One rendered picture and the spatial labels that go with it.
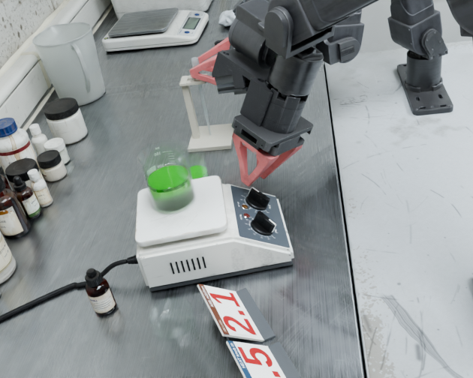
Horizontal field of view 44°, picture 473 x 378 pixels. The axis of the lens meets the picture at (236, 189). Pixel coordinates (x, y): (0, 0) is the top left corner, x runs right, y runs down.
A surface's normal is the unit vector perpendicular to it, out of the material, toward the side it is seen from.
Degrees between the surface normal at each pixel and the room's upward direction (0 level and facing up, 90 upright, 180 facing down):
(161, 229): 0
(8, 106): 90
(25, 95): 90
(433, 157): 0
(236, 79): 75
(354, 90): 0
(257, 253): 90
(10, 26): 90
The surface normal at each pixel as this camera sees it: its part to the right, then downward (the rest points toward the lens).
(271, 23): -0.77, 0.47
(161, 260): 0.11, 0.57
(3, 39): 0.99, -0.08
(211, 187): -0.15, -0.80
